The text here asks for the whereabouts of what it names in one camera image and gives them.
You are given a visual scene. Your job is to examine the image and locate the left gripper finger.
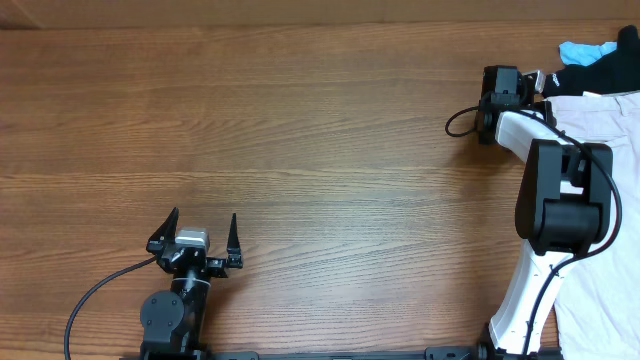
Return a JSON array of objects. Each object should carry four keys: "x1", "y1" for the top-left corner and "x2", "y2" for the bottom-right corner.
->
[
  {"x1": 148, "y1": 207, "x2": 179, "y2": 243},
  {"x1": 227, "y1": 214, "x2": 241, "y2": 256}
]

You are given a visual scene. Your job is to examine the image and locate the beige shorts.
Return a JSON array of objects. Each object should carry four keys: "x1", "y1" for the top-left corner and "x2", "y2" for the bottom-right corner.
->
[{"x1": 542, "y1": 90, "x2": 640, "y2": 360}]

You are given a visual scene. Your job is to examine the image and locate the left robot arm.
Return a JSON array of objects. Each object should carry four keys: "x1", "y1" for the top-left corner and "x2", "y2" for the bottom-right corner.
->
[{"x1": 140, "y1": 208, "x2": 243, "y2": 359}]

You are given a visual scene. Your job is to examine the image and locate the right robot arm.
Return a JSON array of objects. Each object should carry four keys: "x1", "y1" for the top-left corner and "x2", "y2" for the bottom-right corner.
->
[{"x1": 468, "y1": 65, "x2": 621, "y2": 359}]

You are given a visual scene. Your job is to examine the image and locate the light blue garment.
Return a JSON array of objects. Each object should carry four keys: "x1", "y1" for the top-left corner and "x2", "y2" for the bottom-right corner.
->
[{"x1": 559, "y1": 41, "x2": 617, "y2": 66}]

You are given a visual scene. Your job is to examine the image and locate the black garment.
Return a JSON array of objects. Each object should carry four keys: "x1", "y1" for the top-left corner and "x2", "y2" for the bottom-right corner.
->
[{"x1": 542, "y1": 25, "x2": 639, "y2": 97}]

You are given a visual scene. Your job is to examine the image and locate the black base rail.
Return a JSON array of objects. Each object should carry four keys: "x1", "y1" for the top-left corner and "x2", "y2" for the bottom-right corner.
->
[{"x1": 126, "y1": 344, "x2": 563, "y2": 360}]

